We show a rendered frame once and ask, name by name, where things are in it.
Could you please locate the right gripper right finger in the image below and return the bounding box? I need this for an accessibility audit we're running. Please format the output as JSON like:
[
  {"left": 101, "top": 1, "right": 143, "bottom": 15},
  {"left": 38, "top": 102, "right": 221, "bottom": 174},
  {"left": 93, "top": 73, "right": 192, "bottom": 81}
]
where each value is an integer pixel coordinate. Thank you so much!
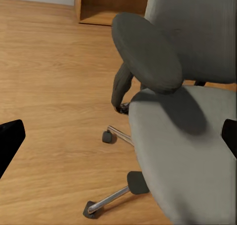
[{"left": 221, "top": 119, "right": 237, "bottom": 159}]

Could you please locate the swivel chair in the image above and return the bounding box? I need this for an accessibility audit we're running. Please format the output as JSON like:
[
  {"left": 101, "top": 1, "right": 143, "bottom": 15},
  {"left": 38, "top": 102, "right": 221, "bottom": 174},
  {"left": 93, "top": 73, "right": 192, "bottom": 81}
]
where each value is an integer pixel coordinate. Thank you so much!
[{"left": 83, "top": 0, "right": 237, "bottom": 225}]

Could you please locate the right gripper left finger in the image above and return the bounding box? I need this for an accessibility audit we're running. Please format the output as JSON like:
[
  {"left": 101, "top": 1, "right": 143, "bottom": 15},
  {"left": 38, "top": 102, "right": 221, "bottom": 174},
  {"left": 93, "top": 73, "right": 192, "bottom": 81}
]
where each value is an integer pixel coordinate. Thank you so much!
[{"left": 0, "top": 119, "right": 26, "bottom": 178}]

